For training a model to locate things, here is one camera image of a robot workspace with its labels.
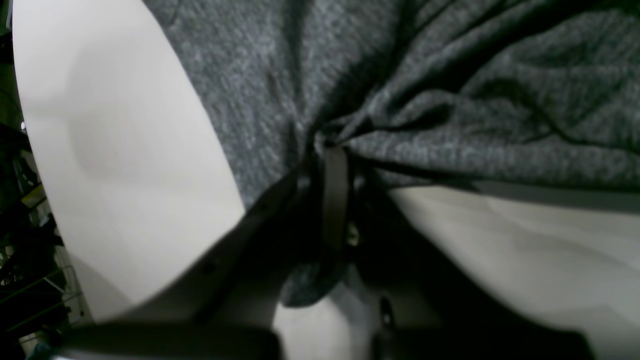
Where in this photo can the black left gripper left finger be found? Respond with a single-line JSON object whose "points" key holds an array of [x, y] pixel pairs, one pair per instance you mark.
{"points": [[282, 251]]}

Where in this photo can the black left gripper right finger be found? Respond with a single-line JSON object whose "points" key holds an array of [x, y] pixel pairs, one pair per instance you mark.
{"points": [[425, 307]]}

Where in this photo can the grey t-shirt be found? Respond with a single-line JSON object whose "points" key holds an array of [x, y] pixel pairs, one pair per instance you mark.
{"points": [[536, 92]]}

